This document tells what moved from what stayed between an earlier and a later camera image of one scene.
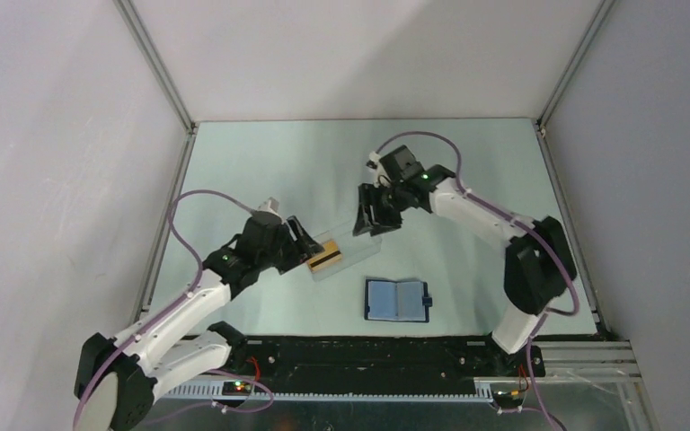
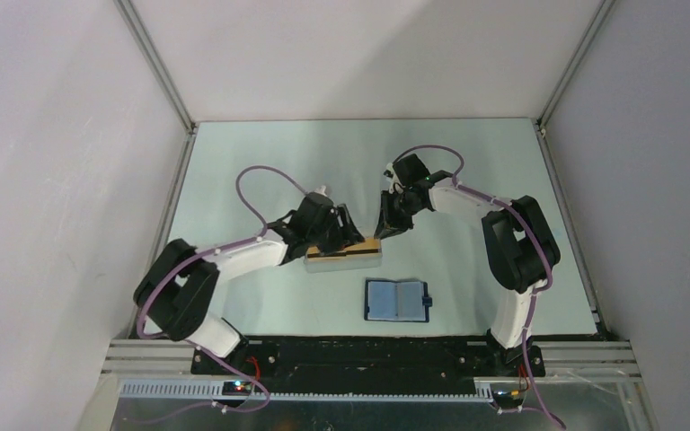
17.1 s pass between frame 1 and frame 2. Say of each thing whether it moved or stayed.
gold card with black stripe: moved
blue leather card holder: stayed
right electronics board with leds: stayed
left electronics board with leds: stayed
